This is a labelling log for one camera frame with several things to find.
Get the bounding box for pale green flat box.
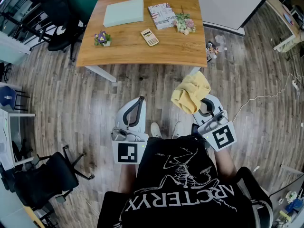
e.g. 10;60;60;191
103;0;145;29

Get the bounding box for white cable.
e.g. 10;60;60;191
232;73;295;124

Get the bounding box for beige calculator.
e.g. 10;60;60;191
140;28;160;47

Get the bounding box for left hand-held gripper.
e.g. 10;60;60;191
111;96;150;166

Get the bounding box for white board with black frame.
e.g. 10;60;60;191
194;0;269;36

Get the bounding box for pink flower bouquet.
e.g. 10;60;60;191
172;6;197;36

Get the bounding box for blue chair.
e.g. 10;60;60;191
0;85;31;112

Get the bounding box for person's right white shoe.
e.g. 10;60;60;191
171;121;185;140

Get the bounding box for clutter pile on floor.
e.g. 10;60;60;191
205;35;229;62

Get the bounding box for grey desk with clutter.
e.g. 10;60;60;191
270;174;304;228

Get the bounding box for potted purple flowers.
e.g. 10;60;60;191
94;30;113;48

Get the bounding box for person's right forearm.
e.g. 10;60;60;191
214;148;238;176

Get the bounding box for person's black printed shirt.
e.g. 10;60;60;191
96;134;274;228

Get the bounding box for person's left forearm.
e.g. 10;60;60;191
117;163;139;195

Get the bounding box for light wooden desk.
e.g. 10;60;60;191
260;0;304;52

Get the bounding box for person's white shoe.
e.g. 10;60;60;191
150;122;163;140
171;121;185;140

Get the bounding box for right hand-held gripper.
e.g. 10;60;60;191
192;94;238;152

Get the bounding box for black office chair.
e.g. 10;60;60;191
11;144;95;224
39;0;86;62

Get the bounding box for person's left white shoe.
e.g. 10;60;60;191
150;122;163;140

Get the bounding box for printed white book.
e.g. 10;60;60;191
148;3;178;30

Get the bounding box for yellow cloth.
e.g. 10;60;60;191
171;70;212;115

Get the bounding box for white side desk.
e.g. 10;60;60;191
0;107;36;171

